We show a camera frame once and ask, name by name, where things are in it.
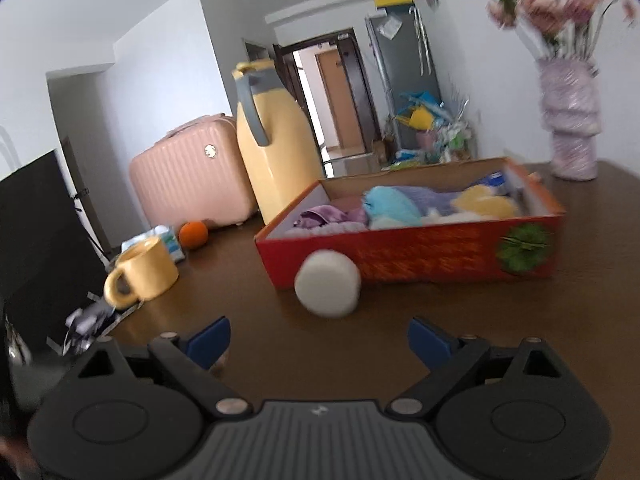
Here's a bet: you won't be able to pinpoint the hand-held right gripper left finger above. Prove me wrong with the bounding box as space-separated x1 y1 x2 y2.
65 316 253 421

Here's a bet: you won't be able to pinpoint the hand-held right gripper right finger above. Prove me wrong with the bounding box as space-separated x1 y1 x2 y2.
387 316 576 418

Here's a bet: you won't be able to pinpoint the red cardboard box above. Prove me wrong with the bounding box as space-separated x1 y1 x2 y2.
255 156 566 291

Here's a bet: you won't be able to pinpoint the white round puff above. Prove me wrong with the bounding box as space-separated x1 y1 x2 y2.
294 250 362 318

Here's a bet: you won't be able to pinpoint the blue plush toy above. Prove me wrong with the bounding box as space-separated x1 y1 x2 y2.
362 186 423 228

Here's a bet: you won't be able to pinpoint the purple plush toy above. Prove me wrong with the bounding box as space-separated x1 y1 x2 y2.
395 186 463 216

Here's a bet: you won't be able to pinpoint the yellow plush toy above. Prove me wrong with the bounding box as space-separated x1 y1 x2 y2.
450 184 523 218

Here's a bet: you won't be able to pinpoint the yellow mug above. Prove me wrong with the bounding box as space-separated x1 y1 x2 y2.
104 236 179 310

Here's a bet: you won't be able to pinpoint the blue white tissue packet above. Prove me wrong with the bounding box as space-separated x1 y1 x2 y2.
121 225 187 264

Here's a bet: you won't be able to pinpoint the orange fruit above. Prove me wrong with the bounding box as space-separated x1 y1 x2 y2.
178 221 209 250

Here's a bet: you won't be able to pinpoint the black white printed packets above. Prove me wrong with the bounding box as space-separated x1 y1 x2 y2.
47 290 146 356

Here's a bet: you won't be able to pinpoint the pink suitcase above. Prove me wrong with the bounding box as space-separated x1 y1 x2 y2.
129 115 258 251

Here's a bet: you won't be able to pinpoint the yellow thermos jug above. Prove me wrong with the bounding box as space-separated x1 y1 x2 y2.
231 59 326 226

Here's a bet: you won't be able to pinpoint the black paper bag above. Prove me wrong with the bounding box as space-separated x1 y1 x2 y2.
0 149 108 306

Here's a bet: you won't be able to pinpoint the blue yellow plastic bags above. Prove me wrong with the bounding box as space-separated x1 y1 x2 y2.
395 91 446 132

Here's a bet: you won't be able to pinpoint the brown door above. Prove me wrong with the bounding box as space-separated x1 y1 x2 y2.
315 50 363 148

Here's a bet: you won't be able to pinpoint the purple ceramic vase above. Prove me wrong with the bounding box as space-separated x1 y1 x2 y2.
535 57 601 181

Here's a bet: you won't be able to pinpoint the grey refrigerator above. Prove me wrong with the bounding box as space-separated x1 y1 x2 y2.
365 7 443 161

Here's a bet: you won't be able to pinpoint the clear umbrella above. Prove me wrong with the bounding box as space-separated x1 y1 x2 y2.
409 7 434 76

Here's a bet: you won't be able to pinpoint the clear plastic packet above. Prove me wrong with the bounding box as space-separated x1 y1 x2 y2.
377 17 404 40

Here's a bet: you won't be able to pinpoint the dried pink rose bouquet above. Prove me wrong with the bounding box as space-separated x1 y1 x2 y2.
414 0 640 61

